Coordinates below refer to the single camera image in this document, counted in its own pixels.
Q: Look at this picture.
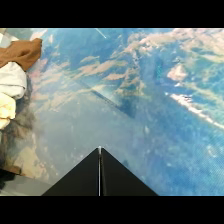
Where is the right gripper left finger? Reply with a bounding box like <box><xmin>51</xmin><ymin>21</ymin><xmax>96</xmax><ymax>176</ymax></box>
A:
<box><xmin>42</xmin><ymin>147</ymin><xmax>101</xmax><ymax>197</ymax></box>

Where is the cream garment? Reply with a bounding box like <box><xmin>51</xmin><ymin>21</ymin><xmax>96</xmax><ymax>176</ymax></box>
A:
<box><xmin>0</xmin><ymin>92</ymin><xmax>17</xmax><ymax>131</ymax></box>

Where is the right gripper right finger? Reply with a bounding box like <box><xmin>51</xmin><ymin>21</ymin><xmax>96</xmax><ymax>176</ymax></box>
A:
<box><xmin>100</xmin><ymin>147</ymin><xmax>159</xmax><ymax>197</ymax></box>

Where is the brown T-shirt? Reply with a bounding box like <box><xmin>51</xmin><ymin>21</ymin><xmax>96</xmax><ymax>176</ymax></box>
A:
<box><xmin>0</xmin><ymin>37</ymin><xmax>44</xmax><ymax>72</ymax></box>

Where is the pale green garment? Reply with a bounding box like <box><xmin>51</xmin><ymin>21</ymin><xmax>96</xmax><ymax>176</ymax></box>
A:
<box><xmin>0</xmin><ymin>61</ymin><xmax>28</xmax><ymax>101</ymax></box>

